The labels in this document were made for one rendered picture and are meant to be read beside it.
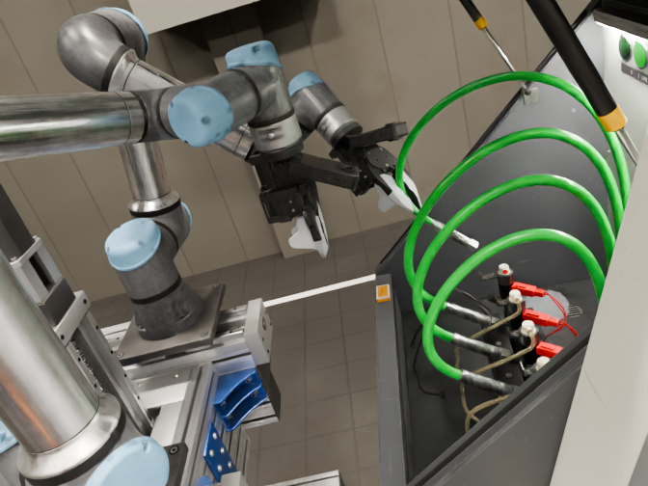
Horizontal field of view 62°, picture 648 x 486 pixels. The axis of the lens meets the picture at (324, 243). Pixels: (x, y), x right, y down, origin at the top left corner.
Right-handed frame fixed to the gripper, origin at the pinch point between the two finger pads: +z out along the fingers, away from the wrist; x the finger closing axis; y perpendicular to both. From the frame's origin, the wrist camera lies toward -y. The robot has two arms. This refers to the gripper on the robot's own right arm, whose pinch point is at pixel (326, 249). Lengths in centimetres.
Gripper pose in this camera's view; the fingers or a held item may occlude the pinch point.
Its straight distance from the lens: 93.5
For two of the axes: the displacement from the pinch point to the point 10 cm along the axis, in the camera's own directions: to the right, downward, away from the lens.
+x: -0.7, 4.9, -8.7
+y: -9.6, 2.0, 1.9
